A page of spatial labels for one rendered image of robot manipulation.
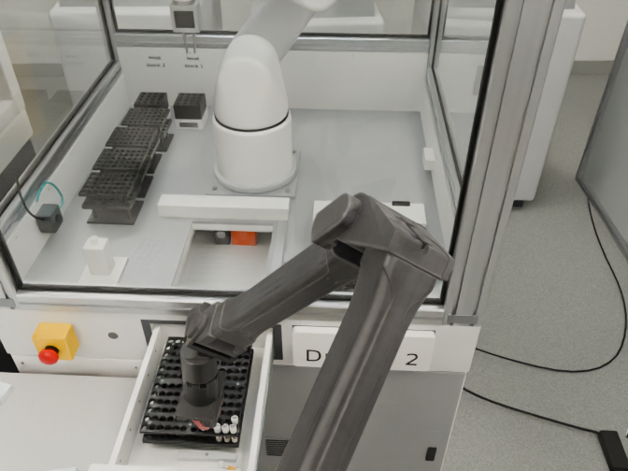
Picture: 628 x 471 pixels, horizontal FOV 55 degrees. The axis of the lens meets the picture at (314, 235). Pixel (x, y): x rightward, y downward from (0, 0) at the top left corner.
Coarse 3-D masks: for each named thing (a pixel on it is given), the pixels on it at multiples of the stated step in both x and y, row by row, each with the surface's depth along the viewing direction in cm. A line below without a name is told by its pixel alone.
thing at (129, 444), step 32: (160, 352) 128; (256, 352) 130; (256, 384) 123; (128, 416) 111; (256, 416) 111; (128, 448) 110; (160, 448) 112; (192, 448) 112; (224, 448) 112; (256, 448) 106
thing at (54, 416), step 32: (32, 384) 132; (64, 384) 132; (96, 384) 132; (128, 384) 132; (0, 416) 126; (32, 416) 126; (64, 416) 126; (96, 416) 126; (0, 448) 120; (32, 448) 120; (64, 448) 120; (96, 448) 120
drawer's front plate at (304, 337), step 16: (304, 336) 123; (320, 336) 123; (416, 336) 121; (432, 336) 121; (304, 352) 126; (400, 352) 124; (416, 352) 124; (432, 352) 124; (400, 368) 128; (416, 368) 127
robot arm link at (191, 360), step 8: (184, 344) 96; (184, 352) 94; (192, 352) 94; (200, 352) 94; (184, 360) 93; (192, 360) 93; (200, 360) 94; (208, 360) 94; (216, 360) 96; (184, 368) 94; (192, 368) 93; (200, 368) 93; (208, 368) 94; (216, 368) 97; (184, 376) 96; (192, 376) 94; (200, 376) 94; (208, 376) 95
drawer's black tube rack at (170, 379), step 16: (176, 336) 125; (176, 352) 122; (160, 368) 119; (176, 368) 122; (224, 368) 118; (240, 368) 118; (160, 384) 116; (176, 384) 115; (224, 384) 115; (240, 384) 115; (160, 400) 113; (176, 400) 113; (224, 400) 113; (240, 400) 113; (144, 416) 110; (160, 416) 110; (224, 416) 110; (240, 416) 111; (208, 432) 111; (240, 432) 111
